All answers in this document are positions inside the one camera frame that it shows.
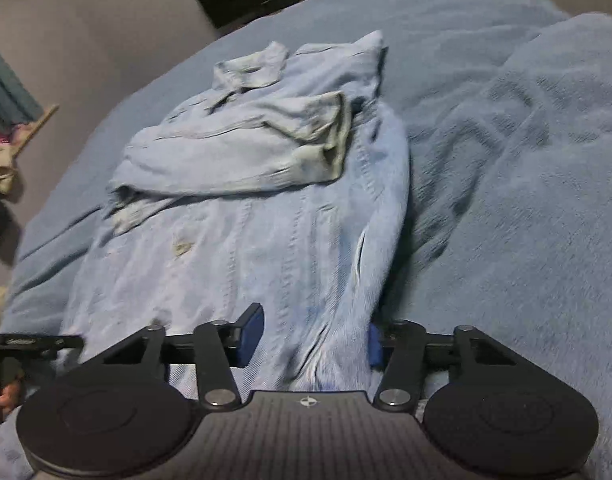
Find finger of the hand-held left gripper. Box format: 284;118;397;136
0;332;85;354

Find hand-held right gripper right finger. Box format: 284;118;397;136
368;318;525;414

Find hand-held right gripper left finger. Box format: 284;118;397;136
87;302;265;414

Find blue denim jeans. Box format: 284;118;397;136
58;30;412;393

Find person's left hand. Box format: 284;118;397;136
0;379;26;411

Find blue fleece blanket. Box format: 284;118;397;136
0;0;612;480

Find wooden stick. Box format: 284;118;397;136
13;104;60;153

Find teal curtain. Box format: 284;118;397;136
0;35;43;133

